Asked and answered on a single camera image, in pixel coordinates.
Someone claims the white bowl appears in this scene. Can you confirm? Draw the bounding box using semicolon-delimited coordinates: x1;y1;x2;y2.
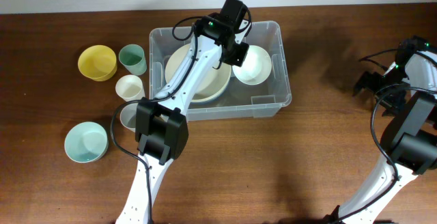
232;45;272;85

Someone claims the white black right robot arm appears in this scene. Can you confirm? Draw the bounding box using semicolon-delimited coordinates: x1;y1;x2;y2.
324;36;436;223

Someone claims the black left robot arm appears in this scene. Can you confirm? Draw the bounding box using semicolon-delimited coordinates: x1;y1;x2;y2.
116;13;252;223

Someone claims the mint green bowl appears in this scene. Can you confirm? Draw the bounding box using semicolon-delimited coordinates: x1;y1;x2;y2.
64;122;109;163

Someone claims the cream cup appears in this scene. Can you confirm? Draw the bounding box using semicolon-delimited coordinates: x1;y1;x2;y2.
115;74;145;101

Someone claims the grey translucent cup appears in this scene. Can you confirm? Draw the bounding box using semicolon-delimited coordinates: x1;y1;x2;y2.
120;103;137;132

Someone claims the mint green cup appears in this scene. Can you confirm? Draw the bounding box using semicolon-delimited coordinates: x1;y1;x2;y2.
119;44;147;76

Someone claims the yellow bowl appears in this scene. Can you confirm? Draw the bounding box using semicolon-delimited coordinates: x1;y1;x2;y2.
77;45;117;81

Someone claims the beige bowl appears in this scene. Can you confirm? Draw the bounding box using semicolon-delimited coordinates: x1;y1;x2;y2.
191;87;227;103
165;44;231;94

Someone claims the clear plastic storage bin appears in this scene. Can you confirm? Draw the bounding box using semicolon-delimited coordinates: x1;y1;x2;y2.
148;20;292;121

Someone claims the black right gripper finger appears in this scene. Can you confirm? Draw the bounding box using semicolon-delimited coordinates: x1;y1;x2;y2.
352;71;384;96
373;89;406;117

